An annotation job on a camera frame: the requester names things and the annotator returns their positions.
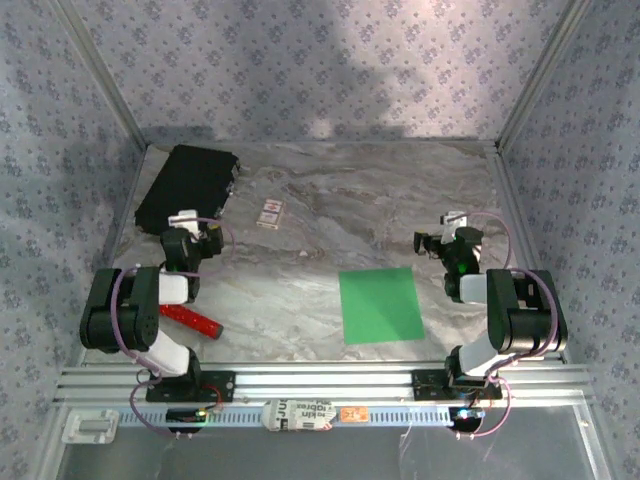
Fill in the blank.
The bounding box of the aluminium mounting rail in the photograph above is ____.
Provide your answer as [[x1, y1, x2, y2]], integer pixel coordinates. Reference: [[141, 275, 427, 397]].
[[53, 363, 594, 404]]

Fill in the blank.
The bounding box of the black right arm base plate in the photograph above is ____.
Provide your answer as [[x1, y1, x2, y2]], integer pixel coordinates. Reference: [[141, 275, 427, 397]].
[[410, 368, 503, 401]]

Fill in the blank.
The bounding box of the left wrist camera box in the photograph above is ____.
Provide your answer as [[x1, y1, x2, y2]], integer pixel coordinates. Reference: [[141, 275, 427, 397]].
[[168, 209, 200, 232]]

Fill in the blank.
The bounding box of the black rectangular case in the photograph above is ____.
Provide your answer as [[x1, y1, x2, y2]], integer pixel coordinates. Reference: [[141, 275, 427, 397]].
[[134, 143, 242, 236]]

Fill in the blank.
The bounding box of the white plastic bracket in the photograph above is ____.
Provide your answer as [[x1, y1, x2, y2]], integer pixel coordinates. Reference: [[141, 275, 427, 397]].
[[61, 409, 120, 445]]

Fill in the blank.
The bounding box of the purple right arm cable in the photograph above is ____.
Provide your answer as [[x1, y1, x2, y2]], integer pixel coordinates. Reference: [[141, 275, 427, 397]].
[[452, 212, 559, 441]]

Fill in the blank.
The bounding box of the aluminium frame post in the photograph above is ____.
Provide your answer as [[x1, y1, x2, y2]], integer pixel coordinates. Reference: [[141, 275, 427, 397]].
[[52, 0, 150, 149], [496, 0, 595, 149]]

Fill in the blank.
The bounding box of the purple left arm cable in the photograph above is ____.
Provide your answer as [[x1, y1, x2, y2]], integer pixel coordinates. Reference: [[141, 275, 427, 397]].
[[113, 215, 237, 441]]

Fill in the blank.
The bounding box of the small red white card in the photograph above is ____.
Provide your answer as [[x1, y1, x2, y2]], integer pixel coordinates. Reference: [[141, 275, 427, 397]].
[[255, 198, 284, 230]]

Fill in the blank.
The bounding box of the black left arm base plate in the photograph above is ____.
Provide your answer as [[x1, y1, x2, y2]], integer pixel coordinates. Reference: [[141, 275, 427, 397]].
[[145, 370, 236, 404]]

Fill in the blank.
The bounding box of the left controller board with LED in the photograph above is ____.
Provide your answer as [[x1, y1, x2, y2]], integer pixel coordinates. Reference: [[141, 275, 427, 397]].
[[166, 407, 209, 425]]

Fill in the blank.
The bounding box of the red cylinder with silver end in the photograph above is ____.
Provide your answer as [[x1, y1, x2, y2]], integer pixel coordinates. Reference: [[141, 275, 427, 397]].
[[159, 303, 224, 341]]

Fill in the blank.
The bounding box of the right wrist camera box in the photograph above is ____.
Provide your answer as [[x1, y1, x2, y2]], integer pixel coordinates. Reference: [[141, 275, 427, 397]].
[[439, 211, 472, 242]]

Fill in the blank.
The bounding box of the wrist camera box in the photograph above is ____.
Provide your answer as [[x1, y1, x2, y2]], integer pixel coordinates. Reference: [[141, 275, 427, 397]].
[[439, 211, 472, 242], [168, 209, 200, 232]]

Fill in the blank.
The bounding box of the green paper sheet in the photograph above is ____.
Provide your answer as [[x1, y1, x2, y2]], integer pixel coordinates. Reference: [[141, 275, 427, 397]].
[[338, 267, 426, 345]]

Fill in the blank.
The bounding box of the white printed label roll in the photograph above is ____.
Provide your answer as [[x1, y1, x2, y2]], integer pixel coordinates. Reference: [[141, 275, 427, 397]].
[[262, 398, 337, 432]]

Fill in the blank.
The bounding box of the aluminium side rail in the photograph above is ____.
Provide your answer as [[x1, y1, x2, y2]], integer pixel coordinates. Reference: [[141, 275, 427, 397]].
[[78, 144, 151, 364], [487, 147, 569, 364]]

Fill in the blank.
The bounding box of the grey slotted cable duct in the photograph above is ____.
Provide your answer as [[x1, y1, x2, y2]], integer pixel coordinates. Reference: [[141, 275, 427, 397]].
[[117, 405, 454, 429]]

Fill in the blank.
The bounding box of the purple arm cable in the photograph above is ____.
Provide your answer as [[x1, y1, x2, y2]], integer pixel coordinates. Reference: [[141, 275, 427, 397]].
[[113, 215, 237, 441], [452, 212, 559, 441]]

